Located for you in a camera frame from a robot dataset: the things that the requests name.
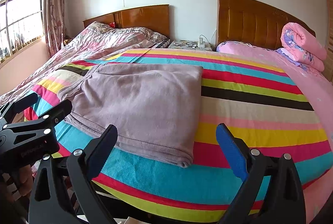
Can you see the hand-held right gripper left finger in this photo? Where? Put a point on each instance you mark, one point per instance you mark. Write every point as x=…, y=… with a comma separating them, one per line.
x=101, y=153

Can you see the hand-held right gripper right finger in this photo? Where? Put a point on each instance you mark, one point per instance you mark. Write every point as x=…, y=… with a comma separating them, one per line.
x=231, y=153

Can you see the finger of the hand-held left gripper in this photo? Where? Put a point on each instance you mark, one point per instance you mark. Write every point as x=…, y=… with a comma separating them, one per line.
x=23, y=103
x=59, y=109

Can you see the striped colourful blanket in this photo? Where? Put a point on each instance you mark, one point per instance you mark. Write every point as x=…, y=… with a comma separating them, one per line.
x=247, y=99

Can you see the brown plush toy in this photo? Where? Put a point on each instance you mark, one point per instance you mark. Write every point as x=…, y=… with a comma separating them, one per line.
x=66, y=41

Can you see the barred window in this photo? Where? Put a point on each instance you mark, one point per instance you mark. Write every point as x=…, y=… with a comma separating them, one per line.
x=23, y=5

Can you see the small red ornament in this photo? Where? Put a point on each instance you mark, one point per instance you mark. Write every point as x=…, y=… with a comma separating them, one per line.
x=112, y=25

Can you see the floral curtain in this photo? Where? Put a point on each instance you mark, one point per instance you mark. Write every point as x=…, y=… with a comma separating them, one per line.
x=56, y=5

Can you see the pink bed sheet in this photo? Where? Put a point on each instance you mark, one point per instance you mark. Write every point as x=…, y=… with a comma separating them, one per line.
x=309, y=83

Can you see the pink purple pillow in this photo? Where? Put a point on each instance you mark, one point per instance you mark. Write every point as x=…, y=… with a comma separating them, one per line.
x=242, y=48

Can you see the white power strip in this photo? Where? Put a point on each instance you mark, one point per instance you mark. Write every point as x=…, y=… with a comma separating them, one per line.
x=201, y=43

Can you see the black eyeglasses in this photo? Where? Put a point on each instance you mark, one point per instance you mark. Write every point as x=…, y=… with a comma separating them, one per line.
x=189, y=44

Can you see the nightstand with floral cloth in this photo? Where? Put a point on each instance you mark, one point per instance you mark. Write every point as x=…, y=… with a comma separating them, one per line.
x=177, y=47

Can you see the glossy wooden headboard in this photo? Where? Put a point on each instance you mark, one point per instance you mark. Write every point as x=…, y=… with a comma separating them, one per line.
x=145, y=19

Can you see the rolled pink floral quilt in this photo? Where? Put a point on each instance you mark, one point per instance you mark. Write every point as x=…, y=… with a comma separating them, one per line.
x=307, y=47

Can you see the light wooden wardrobe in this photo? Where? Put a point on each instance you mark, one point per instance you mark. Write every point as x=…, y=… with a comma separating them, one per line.
x=330, y=31

